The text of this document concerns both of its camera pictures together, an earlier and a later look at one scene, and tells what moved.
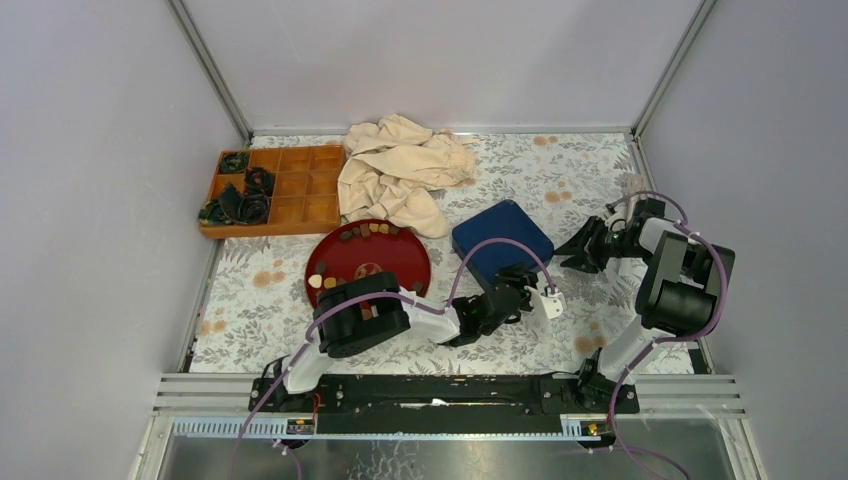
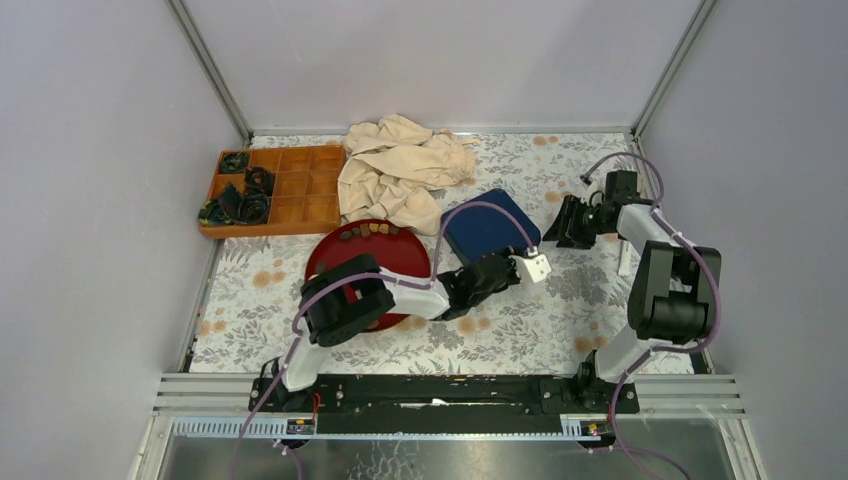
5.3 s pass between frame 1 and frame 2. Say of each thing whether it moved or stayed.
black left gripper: moved
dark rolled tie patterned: stayed
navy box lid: moved
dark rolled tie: stayed
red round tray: stayed
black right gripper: moved
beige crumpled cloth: stayed
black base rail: stayed
